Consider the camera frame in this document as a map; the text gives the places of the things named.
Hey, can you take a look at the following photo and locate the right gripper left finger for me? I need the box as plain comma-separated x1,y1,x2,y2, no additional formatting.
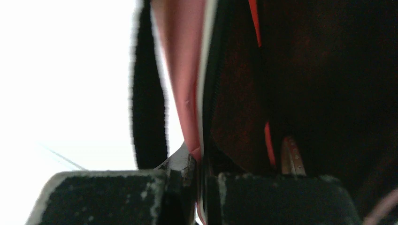
27,144,196,225

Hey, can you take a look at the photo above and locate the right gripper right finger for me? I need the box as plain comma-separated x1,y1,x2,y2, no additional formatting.
205,173,362,225

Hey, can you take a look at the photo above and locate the pink SPORT racket bag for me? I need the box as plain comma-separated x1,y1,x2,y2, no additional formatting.
131,0,398,225

